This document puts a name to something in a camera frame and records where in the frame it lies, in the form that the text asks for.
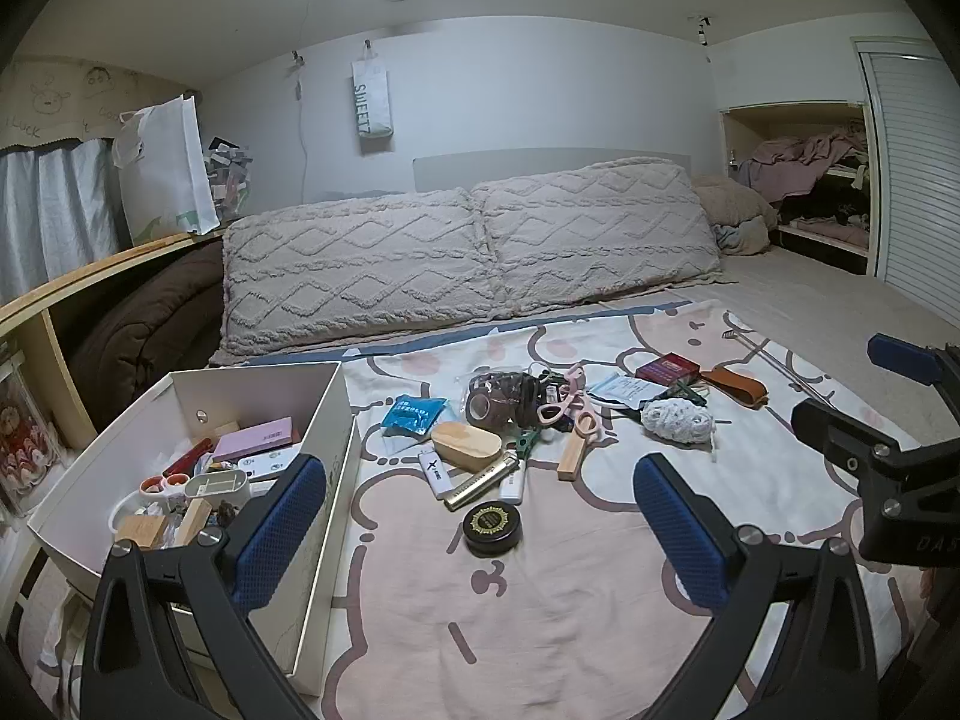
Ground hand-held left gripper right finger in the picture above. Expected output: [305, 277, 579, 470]
[632, 454, 886, 720]

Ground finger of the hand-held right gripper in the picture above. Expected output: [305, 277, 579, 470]
[868, 332, 960, 391]
[791, 399, 931, 497]

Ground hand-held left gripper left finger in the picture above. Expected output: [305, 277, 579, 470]
[81, 454, 331, 720]

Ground white lace yarn ball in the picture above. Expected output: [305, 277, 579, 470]
[640, 399, 717, 449]

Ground white storage box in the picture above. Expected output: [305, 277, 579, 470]
[26, 360, 361, 698]

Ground white tube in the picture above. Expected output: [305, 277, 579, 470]
[499, 457, 530, 505]

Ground black round tin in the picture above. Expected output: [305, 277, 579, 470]
[461, 501, 524, 558]

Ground white organizer tray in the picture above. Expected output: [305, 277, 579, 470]
[184, 469, 248, 515]

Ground light wooden bar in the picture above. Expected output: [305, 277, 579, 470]
[172, 499, 213, 547]

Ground pink flat box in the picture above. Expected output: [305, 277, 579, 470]
[212, 420, 302, 464]

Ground beige bed sheet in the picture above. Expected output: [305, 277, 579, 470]
[705, 244, 960, 466]

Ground wardrobe shelf cabinet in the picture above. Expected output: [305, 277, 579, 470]
[720, 101, 877, 276]

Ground small red case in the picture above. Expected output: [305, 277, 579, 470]
[161, 441, 215, 477]

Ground long wooden block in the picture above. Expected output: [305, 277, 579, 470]
[556, 427, 593, 482]

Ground printed blanket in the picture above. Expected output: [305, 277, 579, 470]
[30, 298, 938, 720]

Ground square wooden block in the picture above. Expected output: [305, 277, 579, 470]
[114, 514, 167, 548]

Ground pink scissors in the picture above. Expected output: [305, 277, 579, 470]
[536, 390, 602, 440]

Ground white blue packet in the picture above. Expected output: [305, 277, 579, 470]
[586, 375, 661, 412]

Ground red box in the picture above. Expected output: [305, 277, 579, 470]
[634, 354, 700, 385]

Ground white rectangular case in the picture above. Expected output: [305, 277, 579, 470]
[418, 450, 453, 500]

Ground white shutter door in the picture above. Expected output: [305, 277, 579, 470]
[851, 36, 960, 316]

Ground grey cloth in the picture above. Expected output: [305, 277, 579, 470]
[712, 217, 773, 256]

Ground pile of pink clothes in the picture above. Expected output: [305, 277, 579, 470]
[731, 127, 871, 203]

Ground beige plush blanket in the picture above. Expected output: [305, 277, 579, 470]
[690, 174, 781, 230]

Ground brown tape roll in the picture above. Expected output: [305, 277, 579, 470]
[465, 382, 500, 425]

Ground brown quilt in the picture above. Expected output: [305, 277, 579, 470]
[67, 240, 226, 432]

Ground textured beige pillow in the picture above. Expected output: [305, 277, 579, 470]
[471, 156, 725, 320]
[217, 187, 496, 357]

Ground red printed bag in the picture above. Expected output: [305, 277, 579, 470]
[0, 367, 61, 512]

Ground clear bin of packets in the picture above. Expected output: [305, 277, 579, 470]
[202, 136, 256, 226]

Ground grey headboard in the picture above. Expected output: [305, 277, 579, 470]
[412, 148, 692, 192]

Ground white shopping bag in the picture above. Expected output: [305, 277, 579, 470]
[111, 94, 222, 248]

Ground grey curtain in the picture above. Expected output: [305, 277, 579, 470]
[0, 136, 125, 305]

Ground hanging fabric pouch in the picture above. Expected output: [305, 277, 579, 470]
[351, 41, 395, 158]

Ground doodle printed valance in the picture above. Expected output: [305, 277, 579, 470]
[0, 60, 203, 151]

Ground brown leather strap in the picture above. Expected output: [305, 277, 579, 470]
[697, 366, 770, 410]

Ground clear bag of hair ties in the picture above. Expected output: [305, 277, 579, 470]
[461, 369, 557, 432]

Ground wooden shelf rail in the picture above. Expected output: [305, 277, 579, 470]
[0, 229, 226, 451]

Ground white cable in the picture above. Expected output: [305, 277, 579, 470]
[291, 49, 310, 205]

